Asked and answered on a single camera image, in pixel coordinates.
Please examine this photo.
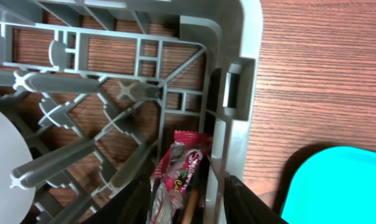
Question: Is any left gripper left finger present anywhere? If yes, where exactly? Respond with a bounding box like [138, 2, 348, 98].
[82, 174, 151, 224]

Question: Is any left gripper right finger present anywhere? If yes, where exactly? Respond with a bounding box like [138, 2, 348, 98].
[224, 175, 287, 224]

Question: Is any red sauce packet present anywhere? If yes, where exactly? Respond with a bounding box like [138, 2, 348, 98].
[148, 130, 213, 224]

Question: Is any grey bowl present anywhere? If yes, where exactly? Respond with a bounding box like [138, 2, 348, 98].
[0, 112, 35, 224]

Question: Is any wooden chopstick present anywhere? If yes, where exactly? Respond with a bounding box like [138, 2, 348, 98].
[181, 188, 200, 224]

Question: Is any grey dishwasher rack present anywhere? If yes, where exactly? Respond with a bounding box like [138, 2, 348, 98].
[0, 1, 264, 223]

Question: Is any teal plastic tray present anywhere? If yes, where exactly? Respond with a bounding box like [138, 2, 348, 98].
[281, 146, 376, 224]

